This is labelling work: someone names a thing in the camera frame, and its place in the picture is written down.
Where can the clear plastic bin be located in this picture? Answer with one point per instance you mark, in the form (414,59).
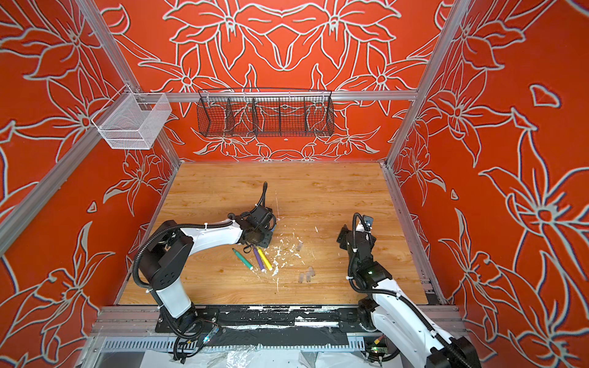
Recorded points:
(133,121)

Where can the purple marker pen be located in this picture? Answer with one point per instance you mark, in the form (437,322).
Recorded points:
(259,260)

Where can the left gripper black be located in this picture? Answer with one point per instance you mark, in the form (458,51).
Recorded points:
(268,238)

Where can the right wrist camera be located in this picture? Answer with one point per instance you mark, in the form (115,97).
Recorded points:
(367,222)

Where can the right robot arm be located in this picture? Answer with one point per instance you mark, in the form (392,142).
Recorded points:
(388,310)

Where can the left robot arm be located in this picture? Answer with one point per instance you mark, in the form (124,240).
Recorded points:
(160,262)

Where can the black wire basket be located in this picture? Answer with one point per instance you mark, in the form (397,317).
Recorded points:
(265,113)

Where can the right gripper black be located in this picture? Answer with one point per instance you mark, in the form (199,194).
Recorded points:
(343,238)

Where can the yellow marker pen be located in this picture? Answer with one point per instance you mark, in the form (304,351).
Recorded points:
(264,259)

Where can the green marker pen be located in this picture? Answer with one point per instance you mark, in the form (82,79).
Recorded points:
(243,259)

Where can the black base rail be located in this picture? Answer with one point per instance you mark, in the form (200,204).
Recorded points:
(345,318)

